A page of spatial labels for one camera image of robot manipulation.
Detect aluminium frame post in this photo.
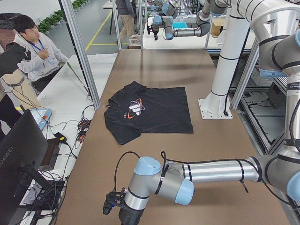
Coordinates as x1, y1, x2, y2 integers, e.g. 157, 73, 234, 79
59, 0, 101, 109

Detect black graphic t-shirt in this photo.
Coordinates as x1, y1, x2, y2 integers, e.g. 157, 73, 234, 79
104, 81, 194, 145

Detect teach pendant with red button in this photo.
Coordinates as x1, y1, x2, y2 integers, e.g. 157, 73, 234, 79
30, 108, 52, 130

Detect cardboard box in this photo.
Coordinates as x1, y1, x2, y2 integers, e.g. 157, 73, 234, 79
210, 18, 225, 38

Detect black power adapter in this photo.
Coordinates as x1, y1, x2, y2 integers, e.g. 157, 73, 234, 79
53, 132, 67, 144

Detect seated man in grey hoodie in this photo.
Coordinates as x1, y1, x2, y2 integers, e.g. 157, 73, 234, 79
13, 15, 68, 93

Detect black Huawei monitor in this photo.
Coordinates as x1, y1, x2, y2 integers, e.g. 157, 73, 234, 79
0, 110, 51, 218

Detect white side table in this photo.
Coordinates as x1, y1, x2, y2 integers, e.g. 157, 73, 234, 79
33, 55, 109, 180

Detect orange grey usb hub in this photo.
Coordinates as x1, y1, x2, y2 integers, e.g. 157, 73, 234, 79
76, 134, 86, 143
77, 119, 90, 128

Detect standing person in background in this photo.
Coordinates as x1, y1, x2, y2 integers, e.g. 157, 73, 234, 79
115, 0, 135, 42

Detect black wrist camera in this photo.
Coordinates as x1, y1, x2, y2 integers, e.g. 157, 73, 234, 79
103, 191, 126, 215

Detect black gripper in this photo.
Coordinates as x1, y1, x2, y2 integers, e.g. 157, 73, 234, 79
119, 207, 142, 225
152, 27, 159, 41

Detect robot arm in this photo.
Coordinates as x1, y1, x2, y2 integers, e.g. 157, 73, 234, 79
119, 0, 300, 225
147, 0, 228, 41

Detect blue plastic bin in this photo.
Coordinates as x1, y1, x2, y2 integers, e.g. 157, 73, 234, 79
172, 22, 188, 30

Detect green handled reacher tool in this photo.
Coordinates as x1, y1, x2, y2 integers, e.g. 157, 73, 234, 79
67, 62, 89, 94

